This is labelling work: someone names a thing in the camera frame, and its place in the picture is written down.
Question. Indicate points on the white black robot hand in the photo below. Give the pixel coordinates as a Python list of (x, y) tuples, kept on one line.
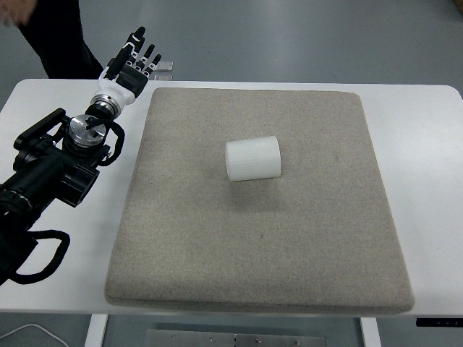
[(122, 87)]

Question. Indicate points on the white ribbed plastic cup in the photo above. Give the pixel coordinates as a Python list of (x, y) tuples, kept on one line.
[(251, 159)]

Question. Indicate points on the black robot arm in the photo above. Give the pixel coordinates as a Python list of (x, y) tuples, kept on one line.
[(58, 159)]

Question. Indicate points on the clear plastic box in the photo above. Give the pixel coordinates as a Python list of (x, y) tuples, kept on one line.
[(163, 71)]

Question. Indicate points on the person in black trousers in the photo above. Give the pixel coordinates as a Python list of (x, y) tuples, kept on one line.
[(54, 31)]

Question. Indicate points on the beige fabric cushion mat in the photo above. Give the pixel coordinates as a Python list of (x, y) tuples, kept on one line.
[(318, 239)]

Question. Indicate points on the white table leg left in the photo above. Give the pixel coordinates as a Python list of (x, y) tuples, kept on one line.
[(96, 330)]

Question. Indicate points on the white table leg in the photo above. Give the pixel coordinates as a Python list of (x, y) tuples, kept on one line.
[(96, 330), (370, 332)]

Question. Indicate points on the white table leg right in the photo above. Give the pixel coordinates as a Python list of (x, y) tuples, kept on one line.
[(370, 332)]

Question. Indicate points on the black desk control panel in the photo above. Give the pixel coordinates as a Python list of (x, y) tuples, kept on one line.
[(439, 322)]

